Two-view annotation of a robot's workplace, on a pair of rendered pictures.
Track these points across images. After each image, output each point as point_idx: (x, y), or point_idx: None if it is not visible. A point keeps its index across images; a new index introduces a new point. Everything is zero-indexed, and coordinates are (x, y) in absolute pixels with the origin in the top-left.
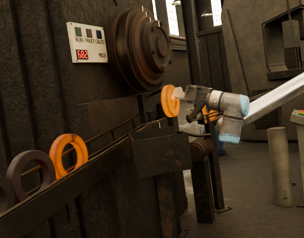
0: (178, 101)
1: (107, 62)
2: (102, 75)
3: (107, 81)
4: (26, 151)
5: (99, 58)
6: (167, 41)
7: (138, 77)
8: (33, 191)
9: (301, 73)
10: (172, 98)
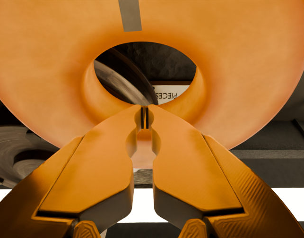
0: (257, 174)
1: (154, 85)
2: (166, 58)
3: (155, 45)
4: None
5: (178, 90)
6: (9, 175)
7: (121, 84)
8: None
9: None
10: (181, 118)
